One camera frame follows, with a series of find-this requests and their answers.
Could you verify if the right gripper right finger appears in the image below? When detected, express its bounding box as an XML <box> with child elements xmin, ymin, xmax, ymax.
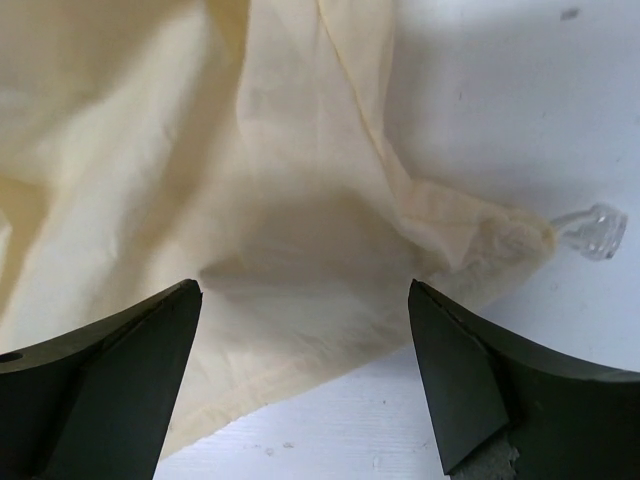
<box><xmin>408</xmin><ymin>281</ymin><xmax>639</xmax><ymax>479</ymax></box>

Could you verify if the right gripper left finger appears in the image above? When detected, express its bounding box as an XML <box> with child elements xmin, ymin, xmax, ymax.
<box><xmin>1</xmin><ymin>280</ymin><xmax>201</xmax><ymax>480</ymax></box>

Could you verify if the cream yellow jacket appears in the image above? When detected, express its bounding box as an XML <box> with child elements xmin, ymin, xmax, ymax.
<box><xmin>1</xmin><ymin>1</ymin><xmax>555</xmax><ymax>455</ymax></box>

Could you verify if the clear plastic cord stopper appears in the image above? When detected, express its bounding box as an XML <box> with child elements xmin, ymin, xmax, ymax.
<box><xmin>551</xmin><ymin>203</ymin><xmax>628</xmax><ymax>261</ymax></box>

